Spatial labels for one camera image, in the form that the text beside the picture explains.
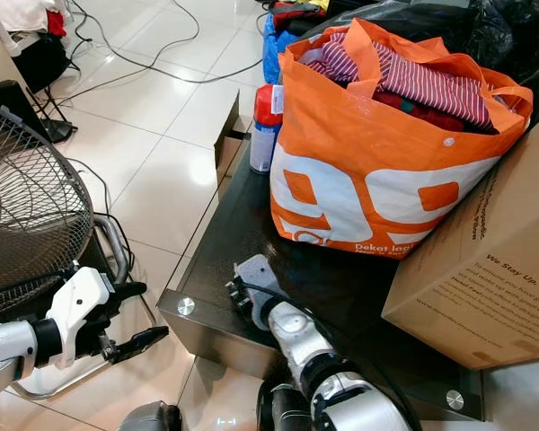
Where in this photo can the dark left robot leg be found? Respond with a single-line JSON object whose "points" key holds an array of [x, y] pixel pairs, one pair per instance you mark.
{"points": [[151, 418]]}

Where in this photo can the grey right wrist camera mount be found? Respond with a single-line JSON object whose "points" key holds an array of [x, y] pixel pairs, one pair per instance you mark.
{"points": [[256, 274]]}

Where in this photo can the black flat floor stand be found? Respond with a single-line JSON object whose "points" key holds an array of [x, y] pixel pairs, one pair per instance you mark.
{"points": [[27, 103]]}

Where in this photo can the blue plastic bag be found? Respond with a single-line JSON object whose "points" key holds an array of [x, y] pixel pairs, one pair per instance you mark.
{"points": [[274, 49]]}

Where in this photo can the red black bag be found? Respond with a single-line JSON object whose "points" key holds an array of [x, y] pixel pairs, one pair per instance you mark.
{"points": [[296, 13]]}

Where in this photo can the large brown cardboard box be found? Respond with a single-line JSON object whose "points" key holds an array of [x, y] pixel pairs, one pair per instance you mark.
{"points": [[485, 269]]}

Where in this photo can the red white striped cloth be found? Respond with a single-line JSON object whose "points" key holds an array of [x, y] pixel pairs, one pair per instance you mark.
{"points": [[431, 85]]}

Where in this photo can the dark robot leg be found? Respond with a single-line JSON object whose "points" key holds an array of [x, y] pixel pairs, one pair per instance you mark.
{"points": [[151, 418], [283, 409]]}

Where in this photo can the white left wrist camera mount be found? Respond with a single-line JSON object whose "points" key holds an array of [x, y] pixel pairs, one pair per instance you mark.
{"points": [[83, 296]]}

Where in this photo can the black glass table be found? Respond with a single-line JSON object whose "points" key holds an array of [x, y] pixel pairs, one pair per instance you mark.
{"points": [[332, 278]]}

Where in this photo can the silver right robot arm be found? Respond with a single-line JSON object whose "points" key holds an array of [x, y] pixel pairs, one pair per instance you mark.
{"points": [[332, 373]]}

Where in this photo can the small open cardboard box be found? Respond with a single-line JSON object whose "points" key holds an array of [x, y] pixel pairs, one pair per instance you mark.
{"points": [[229, 148]]}

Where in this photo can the black cloth bundle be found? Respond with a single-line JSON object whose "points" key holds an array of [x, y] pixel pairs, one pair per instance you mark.
{"points": [[40, 58]]}

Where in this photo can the spray can with red cap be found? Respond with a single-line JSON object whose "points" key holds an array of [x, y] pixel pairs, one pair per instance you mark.
{"points": [[265, 126]]}

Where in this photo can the white clothes pile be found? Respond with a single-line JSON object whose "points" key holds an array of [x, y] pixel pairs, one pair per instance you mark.
{"points": [[27, 11]]}

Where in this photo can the silver keys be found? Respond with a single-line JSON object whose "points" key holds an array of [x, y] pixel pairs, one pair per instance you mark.
{"points": [[229, 285]]}

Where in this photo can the dark right robot leg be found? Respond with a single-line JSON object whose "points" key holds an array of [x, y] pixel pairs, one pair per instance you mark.
{"points": [[283, 409]]}

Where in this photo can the chrome tube fan stand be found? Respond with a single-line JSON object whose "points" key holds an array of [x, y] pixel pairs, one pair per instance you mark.
{"points": [[117, 247]]}

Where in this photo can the black plastic rubbish bag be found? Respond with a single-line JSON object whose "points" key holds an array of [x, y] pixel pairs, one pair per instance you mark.
{"points": [[512, 45]]}

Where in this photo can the orange white shopping bag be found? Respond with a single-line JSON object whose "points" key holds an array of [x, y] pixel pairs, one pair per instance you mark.
{"points": [[359, 171]]}

